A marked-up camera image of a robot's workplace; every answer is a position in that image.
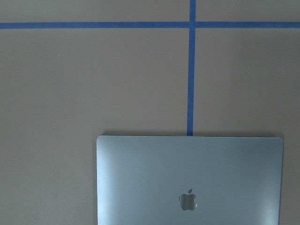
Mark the grey closed laptop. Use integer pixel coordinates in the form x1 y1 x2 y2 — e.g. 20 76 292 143
97 135 284 225

